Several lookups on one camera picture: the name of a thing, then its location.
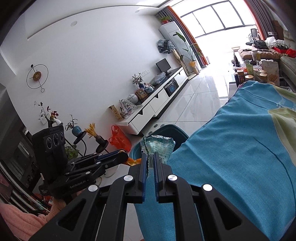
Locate round wire wall clock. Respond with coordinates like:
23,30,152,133
26,63,49,93

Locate tall plant yellow pot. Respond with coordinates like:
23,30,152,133
174,32,202,75

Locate group of jars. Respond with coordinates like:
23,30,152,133
235,59,269,85

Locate grey green sofa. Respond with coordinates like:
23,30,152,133
279,30,296,87

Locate model ship in plastic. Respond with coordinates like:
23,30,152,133
119,99,137,116

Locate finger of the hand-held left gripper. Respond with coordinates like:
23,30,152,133
64,164,110,180
70,150,129,171

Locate large window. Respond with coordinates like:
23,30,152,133
180,0,256,39

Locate kraft paper bag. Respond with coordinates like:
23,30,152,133
261,60,282,83

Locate white standing air conditioner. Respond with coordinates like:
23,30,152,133
159,21,197,70

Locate tall yellow box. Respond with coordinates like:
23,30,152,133
108,104,123,121

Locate orange plastic bag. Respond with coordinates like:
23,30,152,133
108,125,132,153

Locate black plant stand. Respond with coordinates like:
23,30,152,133
73,131,110,163

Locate white TV cabinet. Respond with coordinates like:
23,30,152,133
120,67,189,136

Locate white bathroom scale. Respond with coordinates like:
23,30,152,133
146,122,166,136

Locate clear plastic bag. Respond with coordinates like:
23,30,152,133
149,72,167,85

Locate plant in round blue vase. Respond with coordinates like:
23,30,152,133
65,114,82,138

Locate flowers in white vase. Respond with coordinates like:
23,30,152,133
34,100,62,128

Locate orange peel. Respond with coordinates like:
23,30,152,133
126,157,142,166

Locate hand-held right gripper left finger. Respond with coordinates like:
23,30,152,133
29,152,149,241

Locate yellow wheat dark vase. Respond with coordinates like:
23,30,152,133
84,123,110,154

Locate dark shelf unit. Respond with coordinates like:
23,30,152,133
0,88,47,214

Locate blue floral blanket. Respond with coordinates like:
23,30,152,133
134,81,296,241

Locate white round stand base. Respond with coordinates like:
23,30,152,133
103,165,120,179

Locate green leafy plant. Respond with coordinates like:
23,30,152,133
64,145,79,161

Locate black monitor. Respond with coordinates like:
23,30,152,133
155,58,172,75

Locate grey orange curtain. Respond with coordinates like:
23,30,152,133
157,6,209,68
245,0,287,40

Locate teal plastic bin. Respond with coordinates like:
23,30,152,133
131,124,189,163

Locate clear plastic snack packet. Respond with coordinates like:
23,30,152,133
141,135,176,165

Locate brown cardboard boxes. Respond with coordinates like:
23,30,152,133
271,20,284,36

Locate glass coffee table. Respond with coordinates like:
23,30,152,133
231,58,286,90

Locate wooden photo frame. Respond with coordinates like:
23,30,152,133
135,88,148,100

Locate white clothes pile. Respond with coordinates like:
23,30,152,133
265,37,285,48

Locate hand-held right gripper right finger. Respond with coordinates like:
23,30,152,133
153,152,270,241

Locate person's left forearm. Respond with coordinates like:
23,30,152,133
0,189,80,241

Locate black office chair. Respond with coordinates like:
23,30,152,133
245,28,262,46

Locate brown ottoman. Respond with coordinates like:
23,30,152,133
238,47,283,60

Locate fan with patterned cover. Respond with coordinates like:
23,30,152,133
157,39,183,70

